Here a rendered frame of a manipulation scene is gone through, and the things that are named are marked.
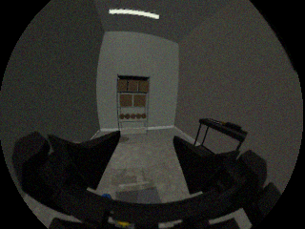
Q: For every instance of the yellow gear with black stripe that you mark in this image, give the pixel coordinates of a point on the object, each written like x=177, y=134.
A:
x=123, y=223

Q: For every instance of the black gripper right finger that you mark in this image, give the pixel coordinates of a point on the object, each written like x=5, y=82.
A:
x=197, y=165

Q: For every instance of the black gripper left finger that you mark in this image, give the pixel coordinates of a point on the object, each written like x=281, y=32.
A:
x=89, y=158

